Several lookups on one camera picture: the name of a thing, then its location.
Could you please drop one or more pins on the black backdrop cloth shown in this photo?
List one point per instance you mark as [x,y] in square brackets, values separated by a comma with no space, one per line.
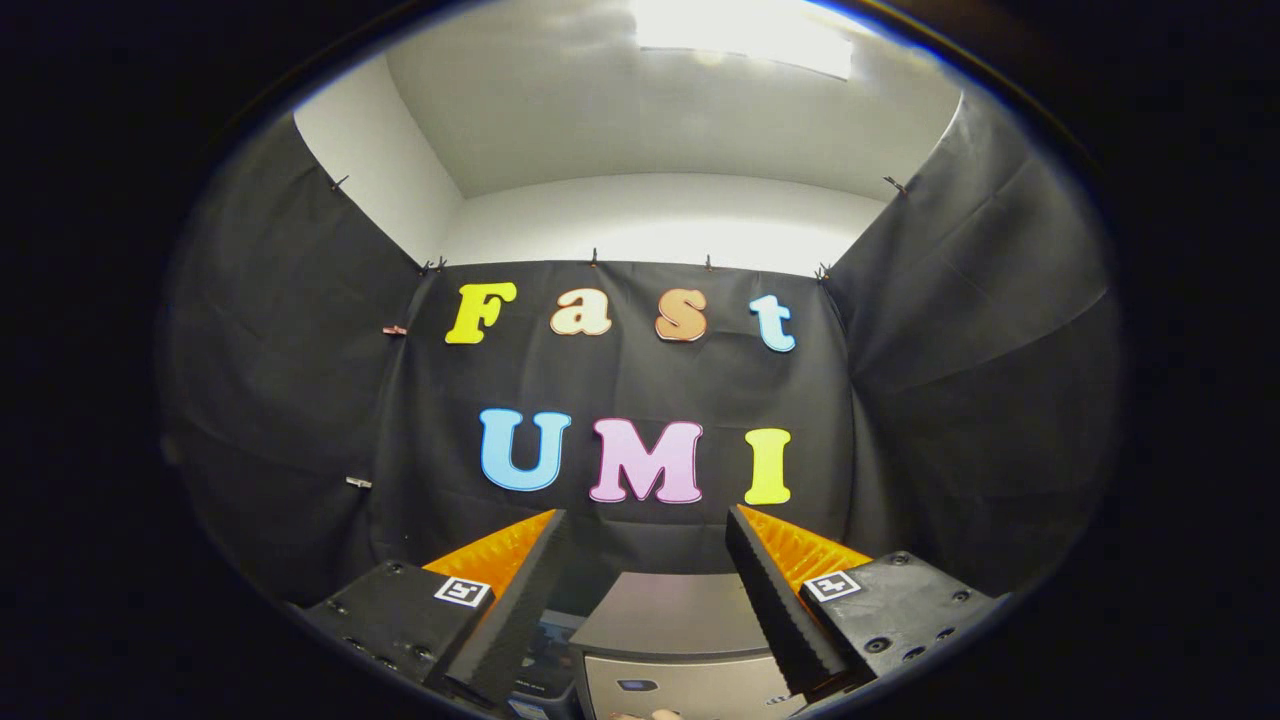
[640,385]

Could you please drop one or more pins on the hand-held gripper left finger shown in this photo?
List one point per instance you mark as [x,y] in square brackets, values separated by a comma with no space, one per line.
[520,615]

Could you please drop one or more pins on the ceiling light panel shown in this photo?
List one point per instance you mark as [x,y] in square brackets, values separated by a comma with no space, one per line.
[745,30]

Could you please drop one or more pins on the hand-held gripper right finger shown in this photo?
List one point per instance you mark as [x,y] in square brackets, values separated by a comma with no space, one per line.
[775,610]

